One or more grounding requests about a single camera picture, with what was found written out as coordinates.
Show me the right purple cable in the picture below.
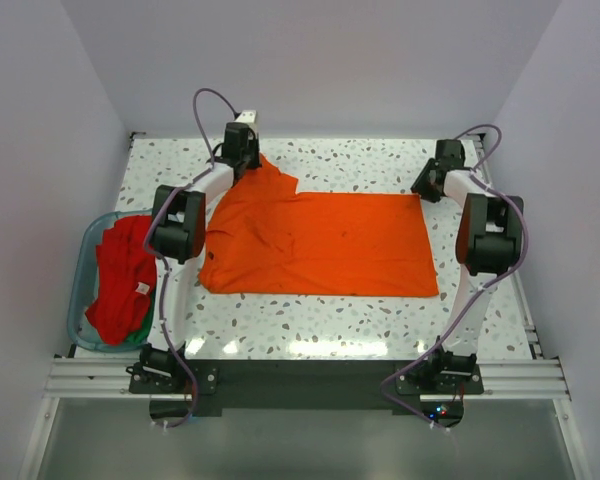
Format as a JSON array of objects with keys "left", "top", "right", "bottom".
[{"left": 379, "top": 124, "right": 530, "bottom": 421}]

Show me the clear blue plastic bin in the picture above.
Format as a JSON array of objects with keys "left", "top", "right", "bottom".
[{"left": 67, "top": 211, "right": 151, "bottom": 353}]

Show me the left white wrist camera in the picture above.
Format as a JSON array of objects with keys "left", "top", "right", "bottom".
[{"left": 235, "top": 110, "right": 258, "bottom": 134}]

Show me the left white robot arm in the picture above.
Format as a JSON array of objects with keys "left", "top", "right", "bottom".
[{"left": 140, "top": 110, "right": 261, "bottom": 392}]

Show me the green t shirt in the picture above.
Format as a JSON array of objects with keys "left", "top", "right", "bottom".
[{"left": 125, "top": 300, "right": 155, "bottom": 346}]

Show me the orange t shirt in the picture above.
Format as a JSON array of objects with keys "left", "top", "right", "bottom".
[{"left": 199, "top": 160, "right": 439, "bottom": 298}]

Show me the purple cable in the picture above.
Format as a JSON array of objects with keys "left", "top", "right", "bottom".
[
  {"left": 143, "top": 88, "right": 246, "bottom": 429},
  {"left": 379, "top": 124, "right": 530, "bottom": 421}
]

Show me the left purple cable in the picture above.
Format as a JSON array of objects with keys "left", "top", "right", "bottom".
[{"left": 143, "top": 88, "right": 246, "bottom": 429}]

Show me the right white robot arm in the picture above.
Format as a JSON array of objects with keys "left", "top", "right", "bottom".
[{"left": 405, "top": 139, "right": 528, "bottom": 393}]

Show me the aluminium frame rail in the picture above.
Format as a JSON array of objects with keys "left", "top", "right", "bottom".
[{"left": 44, "top": 352, "right": 568, "bottom": 399}]

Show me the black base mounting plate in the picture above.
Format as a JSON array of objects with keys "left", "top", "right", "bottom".
[{"left": 126, "top": 360, "right": 484, "bottom": 419}]

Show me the red t shirt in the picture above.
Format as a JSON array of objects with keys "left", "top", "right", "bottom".
[{"left": 86, "top": 215, "right": 157, "bottom": 346}]

